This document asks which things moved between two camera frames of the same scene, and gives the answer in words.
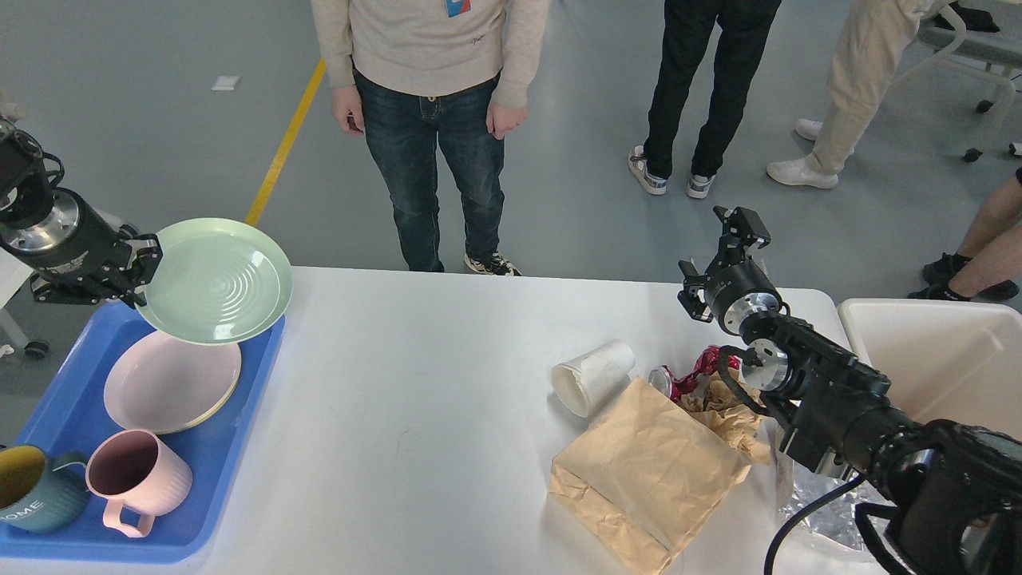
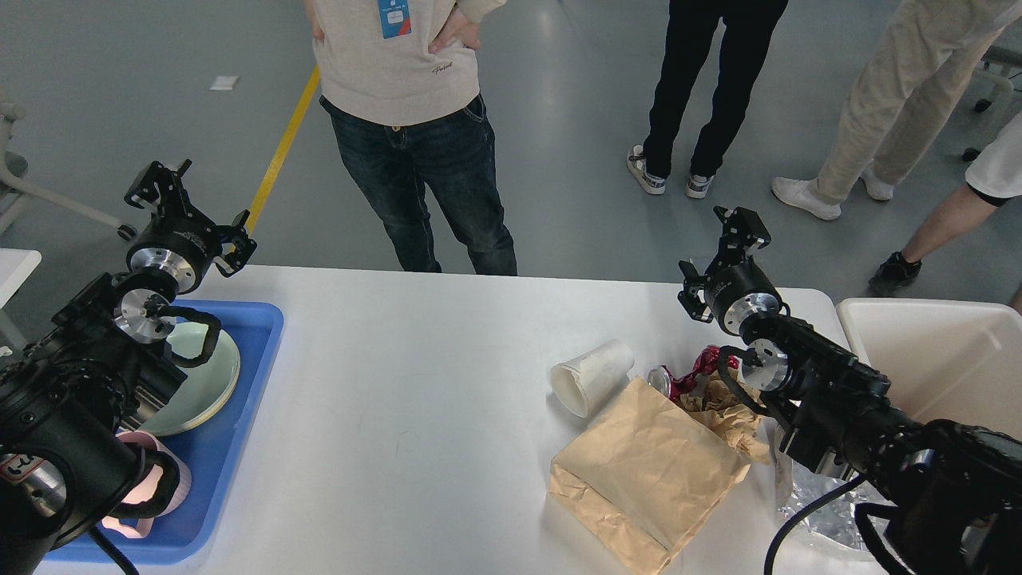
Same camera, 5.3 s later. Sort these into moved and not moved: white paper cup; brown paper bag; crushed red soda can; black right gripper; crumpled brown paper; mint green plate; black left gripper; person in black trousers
Moved: black left gripper; mint green plate
Not moved: person in black trousers; crumpled brown paper; crushed red soda can; brown paper bag; white paper cup; black right gripper
